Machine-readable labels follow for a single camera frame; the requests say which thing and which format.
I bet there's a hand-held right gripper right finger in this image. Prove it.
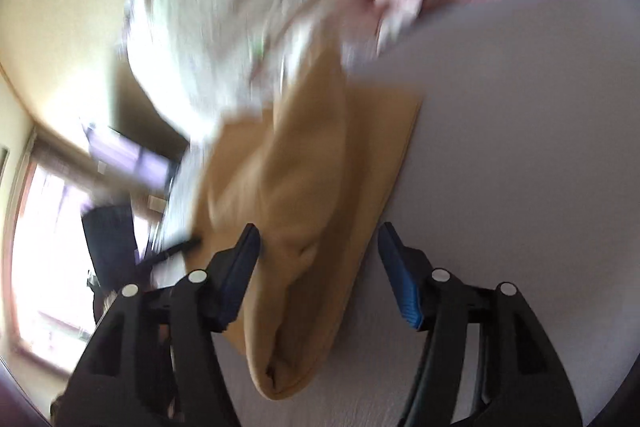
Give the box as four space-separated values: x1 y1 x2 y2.
377 222 585 427

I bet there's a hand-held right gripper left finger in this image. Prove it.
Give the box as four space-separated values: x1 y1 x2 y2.
51 223 261 427

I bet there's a window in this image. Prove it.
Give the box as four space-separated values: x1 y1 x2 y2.
9 147 156 360

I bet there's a white printed garment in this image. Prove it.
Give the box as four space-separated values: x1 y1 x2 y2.
116 0 386 158

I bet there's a tan garment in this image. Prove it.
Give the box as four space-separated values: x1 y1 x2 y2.
189 41 422 404

